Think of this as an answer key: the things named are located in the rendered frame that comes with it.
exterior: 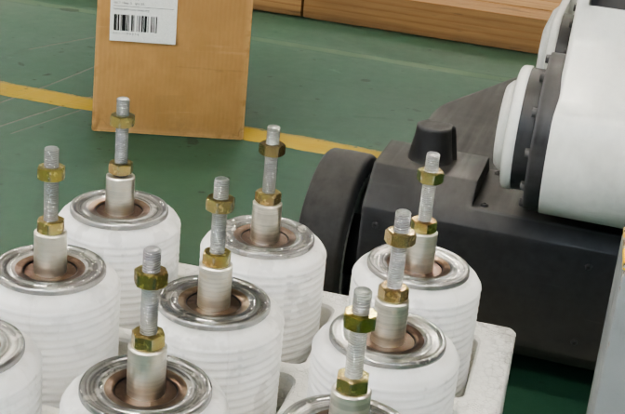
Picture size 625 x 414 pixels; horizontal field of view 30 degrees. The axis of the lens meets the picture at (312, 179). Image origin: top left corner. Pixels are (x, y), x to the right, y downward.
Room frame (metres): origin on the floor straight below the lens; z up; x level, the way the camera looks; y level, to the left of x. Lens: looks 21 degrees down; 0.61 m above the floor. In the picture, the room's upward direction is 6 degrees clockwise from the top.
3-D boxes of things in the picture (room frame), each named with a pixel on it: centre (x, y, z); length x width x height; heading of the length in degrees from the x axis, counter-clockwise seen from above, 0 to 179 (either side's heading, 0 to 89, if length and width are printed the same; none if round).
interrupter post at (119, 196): (0.83, 0.15, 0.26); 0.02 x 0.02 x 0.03
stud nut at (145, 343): (0.58, 0.08, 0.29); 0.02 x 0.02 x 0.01; 50
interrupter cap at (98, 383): (0.58, 0.08, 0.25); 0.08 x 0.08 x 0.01
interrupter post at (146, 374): (0.58, 0.08, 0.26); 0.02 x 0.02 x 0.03
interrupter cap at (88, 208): (0.83, 0.15, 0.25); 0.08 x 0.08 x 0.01
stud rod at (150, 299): (0.58, 0.08, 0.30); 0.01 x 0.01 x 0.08
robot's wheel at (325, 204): (1.16, -0.03, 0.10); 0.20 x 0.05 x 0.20; 165
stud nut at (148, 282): (0.58, 0.08, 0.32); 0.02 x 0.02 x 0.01; 50
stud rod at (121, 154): (0.83, 0.15, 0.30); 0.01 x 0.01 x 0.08
